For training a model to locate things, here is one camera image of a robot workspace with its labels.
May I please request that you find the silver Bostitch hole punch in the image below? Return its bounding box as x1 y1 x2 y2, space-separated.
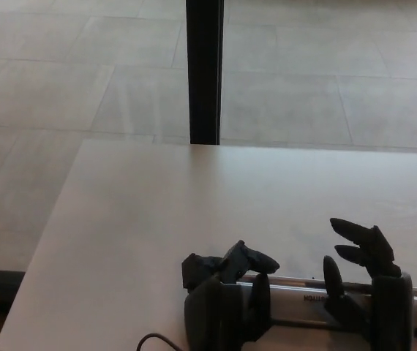
236 275 417 339

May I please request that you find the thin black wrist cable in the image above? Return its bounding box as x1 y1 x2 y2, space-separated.
136 331 192 351

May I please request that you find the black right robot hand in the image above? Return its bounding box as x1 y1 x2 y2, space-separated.
323 217 415 351

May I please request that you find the black vertical post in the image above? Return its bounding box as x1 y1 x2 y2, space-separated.
185 0 226 146

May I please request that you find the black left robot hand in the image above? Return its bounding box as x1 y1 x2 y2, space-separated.
181 240 281 351

